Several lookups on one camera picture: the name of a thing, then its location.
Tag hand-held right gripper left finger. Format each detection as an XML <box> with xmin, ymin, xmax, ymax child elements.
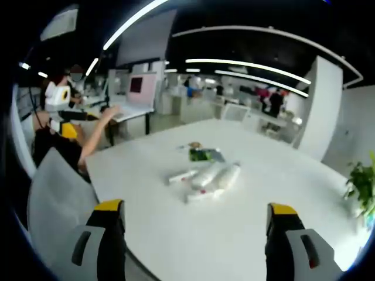
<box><xmin>70</xmin><ymin>198</ymin><xmax>127</xmax><ymax>281</ymax></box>

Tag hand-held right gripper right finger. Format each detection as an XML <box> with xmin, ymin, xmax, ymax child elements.
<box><xmin>264</xmin><ymin>201</ymin><xmax>341</xmax><ymax>281</ymax></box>

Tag white skincare tube red cap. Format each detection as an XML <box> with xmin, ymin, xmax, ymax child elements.
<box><xmin>183</xmin><ymin>187</ymin><xmax>227</xmax><ymax>203</ymax></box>

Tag white skincare tube red print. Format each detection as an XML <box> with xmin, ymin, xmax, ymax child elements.
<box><xmin>165</xmin><ymin>168</ymin><xmax>200</xmax><ymax>186</ymax></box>

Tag white background desk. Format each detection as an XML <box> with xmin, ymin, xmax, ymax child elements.
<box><xmin>108</xmin><ymin>101</ymin><xmax>155</xmax><ymax>137</ymax></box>

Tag grey chair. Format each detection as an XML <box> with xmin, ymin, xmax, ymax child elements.
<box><xmin>27</xmin><ymin>146</ymin><xmax>101</xmax><ymax>266</ymax></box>

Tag pink panel with dark square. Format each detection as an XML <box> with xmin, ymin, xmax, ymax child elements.
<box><xmin>127</xmin><ymin>74</ymin><xmax>156</xmax><ymax>104</ymax></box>

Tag rectangular ceiling light panel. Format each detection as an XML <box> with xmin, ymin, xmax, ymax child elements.
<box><xmin>39</xmin><ymin>8</ymin><xmax>80</xmax><ymax>42</ymax></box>

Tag green potted plant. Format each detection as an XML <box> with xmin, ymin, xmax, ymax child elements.
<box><xmin>342</xmin><ymin>151</ymin><xmax>375</xmax><ymax>227</ymax></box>

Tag white hanging screen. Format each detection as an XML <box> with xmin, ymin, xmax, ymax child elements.
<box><xmin>116</xmin><ymin>9</ymin><xmax>178</xmax><ymax>67</ymax></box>

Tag silver grey pouch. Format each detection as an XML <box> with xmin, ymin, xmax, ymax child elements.
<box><xmin>210</xmin><ymin>148</ymin><xmax>227</xmax><ymax>163</ymax></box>

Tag long ceiling light strip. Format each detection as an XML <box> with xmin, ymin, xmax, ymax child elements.
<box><xmin>214</xmin><ymin>69</ymin><xmax>310</xmax><ymax>98</ymax></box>
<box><xmin>102</xmin><ymin>0</ymin><xmax>171</xmax><ymax>51</ymax></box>
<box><xmin>185</xmin><ymin>58</ymin><xmax>312</xmax><ymax>85</ymax></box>

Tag green packet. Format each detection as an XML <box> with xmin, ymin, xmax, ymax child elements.
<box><xmin>188</xmin><ymin>148</ymin><xmax>218</xmax><ymax>162</ymax></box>

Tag white pillar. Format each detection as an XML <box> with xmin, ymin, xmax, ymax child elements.
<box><xmin>292</xmin><ymin>54</ymin><xmax>344</xmax><ymax>163</ymax></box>

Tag white mesh chair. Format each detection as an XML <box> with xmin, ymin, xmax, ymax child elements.
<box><xmin>221</xmin><ymin>103</ymin><xmax>252</xmax><ymax>123</ymax></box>

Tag black cable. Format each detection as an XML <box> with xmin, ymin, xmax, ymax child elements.
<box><xmin>27</xmin><ymin>83</ymin><xmax>42</xmax><ymax>130</ymax></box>

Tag white curved ceiling rail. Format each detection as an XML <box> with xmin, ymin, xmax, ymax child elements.
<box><xmin>172</xmin><ymin>25</ymin><xmax>364</xmax><ymax>87</ymax></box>

